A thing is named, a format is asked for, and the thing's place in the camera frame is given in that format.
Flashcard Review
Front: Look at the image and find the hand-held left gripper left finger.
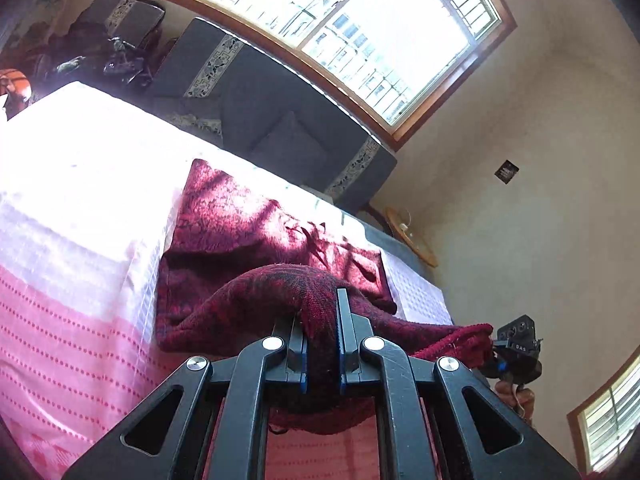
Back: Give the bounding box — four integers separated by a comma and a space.
62, 316, 308, 480

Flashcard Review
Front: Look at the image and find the dark red patterned garment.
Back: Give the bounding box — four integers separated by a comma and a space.
154, 159, 496, 436

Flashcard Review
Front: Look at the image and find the small wooden framed window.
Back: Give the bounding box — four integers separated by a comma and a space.
566, 347, 640, 473

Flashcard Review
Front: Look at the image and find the large wooden framed window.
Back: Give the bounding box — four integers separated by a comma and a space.
155, 0, 517, 152

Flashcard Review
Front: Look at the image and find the plain grey cushion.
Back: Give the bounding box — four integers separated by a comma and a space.
249, 110, 329, 164

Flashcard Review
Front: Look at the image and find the grey cushion with patterned trim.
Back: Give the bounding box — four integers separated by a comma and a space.
164, 106, 225, 147

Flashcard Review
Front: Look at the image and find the black wall socket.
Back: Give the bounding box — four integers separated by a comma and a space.
494, 160, 519, 185

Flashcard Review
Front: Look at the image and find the person's right hand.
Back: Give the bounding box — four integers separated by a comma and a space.
494, 380, 536, 419

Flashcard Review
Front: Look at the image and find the round wooden table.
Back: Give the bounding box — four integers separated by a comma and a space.
385, 206, 439, 268

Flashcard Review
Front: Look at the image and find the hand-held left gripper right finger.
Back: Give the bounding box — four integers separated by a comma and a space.
336, 288, 581, 480

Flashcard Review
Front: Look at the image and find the grey mattress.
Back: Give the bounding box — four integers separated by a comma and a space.
362, 222, 441, 286

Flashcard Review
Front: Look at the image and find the pink checked bed sheet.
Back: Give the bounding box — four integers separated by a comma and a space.
0, 81, 454, 480

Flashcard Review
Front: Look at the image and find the grey sofa with patterned trim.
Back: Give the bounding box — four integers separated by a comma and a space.
150, 16, 398, 215

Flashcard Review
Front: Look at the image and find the orange ball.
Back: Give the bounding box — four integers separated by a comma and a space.
0, 68, 34, 107

